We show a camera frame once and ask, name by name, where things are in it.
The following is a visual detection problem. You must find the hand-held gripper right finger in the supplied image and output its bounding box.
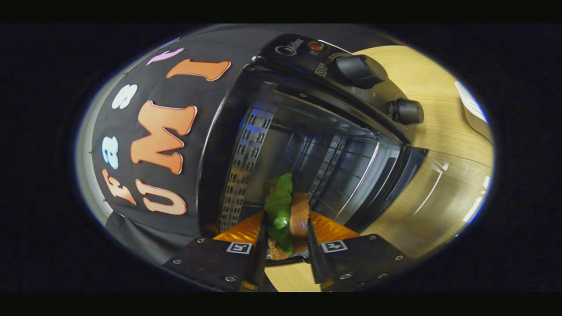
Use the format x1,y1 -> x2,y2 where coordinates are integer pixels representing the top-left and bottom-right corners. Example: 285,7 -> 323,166
306,211 -> 413,292

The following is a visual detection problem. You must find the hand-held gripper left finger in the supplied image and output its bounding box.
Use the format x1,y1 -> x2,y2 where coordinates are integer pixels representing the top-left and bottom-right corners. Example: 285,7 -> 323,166
163,211 -> 269,292

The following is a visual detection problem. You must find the lettuce bread sandwich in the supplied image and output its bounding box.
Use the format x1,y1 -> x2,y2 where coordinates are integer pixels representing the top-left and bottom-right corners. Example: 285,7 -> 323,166
263,173 -> 310,261

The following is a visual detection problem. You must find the black toaster oven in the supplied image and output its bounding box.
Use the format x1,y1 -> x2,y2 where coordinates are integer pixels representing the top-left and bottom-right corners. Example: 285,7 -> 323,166
198,34 -> 490,267

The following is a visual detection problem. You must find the white rectangular plate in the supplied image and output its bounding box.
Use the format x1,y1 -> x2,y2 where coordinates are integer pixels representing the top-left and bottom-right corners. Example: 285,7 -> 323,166
454,81 -> 492,141

